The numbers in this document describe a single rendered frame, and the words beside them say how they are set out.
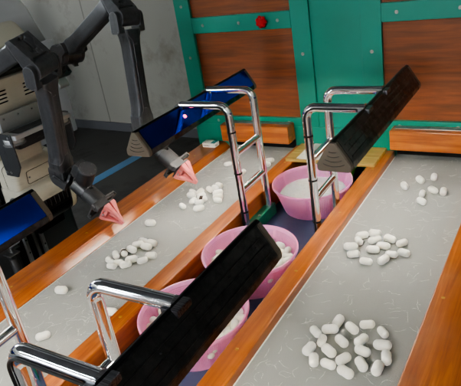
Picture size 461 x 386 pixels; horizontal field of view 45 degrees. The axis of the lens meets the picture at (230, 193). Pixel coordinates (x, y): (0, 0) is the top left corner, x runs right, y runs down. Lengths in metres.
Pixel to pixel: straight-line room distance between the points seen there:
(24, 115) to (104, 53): 3.17
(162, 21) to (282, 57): 2.67
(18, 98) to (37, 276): 0.75
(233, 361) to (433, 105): 1.16
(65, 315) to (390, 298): 0.80
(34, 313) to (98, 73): 4.03
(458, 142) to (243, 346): 1.05
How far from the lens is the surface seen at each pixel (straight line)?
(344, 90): 1.59
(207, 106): 1.62
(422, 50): 1.95
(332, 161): 1.24
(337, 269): 1.46
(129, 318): 1.38
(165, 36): 4.71
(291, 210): 1.83
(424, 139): 1.96
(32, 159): 2.24
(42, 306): 1.59
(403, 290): 1.38
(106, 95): 5.44
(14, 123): 2.13
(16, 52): 1.65
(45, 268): 1.70
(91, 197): 1.81
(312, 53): 2.06
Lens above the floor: 1.55
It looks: 25 degrees down
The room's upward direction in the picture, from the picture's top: 10 degrees counter-clockwise
